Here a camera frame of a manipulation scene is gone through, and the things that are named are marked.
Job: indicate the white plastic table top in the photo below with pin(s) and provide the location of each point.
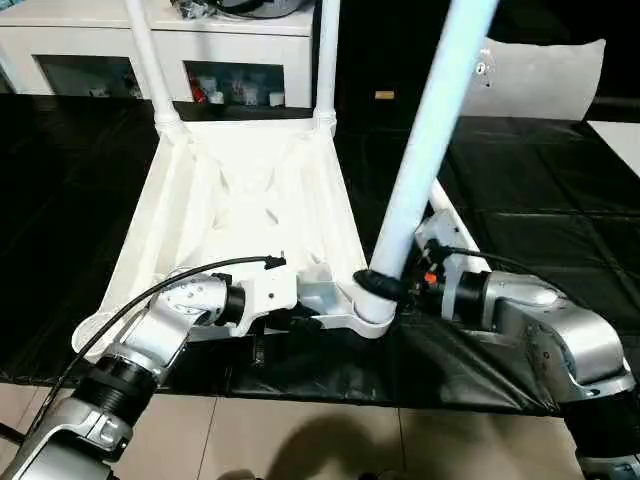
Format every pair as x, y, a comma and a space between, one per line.
225, 200

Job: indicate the white plastic table leg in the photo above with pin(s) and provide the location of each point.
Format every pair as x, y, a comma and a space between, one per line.
430, 125
150, 65
327, 65
452, 210

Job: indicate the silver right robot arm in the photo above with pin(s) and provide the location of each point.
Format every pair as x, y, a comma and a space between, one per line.
550, 320

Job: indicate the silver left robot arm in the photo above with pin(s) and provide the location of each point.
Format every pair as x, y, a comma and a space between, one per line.
160, 330

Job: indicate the black work mat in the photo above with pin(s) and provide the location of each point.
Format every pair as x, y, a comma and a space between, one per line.
550, 200

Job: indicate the dark robot foot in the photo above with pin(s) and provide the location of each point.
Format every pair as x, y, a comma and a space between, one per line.
240, 474

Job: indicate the small white cup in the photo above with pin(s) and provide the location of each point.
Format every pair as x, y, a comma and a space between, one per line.
216, 97
275, 98

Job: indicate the tall black cabinet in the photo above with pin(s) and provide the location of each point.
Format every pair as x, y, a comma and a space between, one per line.
380, 50

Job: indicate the grey cushion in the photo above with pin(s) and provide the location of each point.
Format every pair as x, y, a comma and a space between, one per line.
540, 80

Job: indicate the white flat board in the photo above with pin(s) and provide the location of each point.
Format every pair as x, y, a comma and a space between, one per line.
617, 145

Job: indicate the red box in cabinet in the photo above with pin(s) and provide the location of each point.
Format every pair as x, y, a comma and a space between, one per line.
198, 91

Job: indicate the round grey appliance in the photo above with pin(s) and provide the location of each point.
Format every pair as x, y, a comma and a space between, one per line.
270, 6

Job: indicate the black metal bench leg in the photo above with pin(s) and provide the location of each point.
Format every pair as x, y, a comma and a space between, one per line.
10, 432

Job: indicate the white cabinet with glass doors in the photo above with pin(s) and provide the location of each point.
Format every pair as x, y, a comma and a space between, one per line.
75, 50

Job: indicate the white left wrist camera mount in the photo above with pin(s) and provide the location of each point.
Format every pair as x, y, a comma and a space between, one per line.
270, 295

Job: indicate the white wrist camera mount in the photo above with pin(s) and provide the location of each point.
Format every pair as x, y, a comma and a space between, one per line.
445, 235
270, 295

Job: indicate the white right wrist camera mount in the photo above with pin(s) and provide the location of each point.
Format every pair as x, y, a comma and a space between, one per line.
445, 235

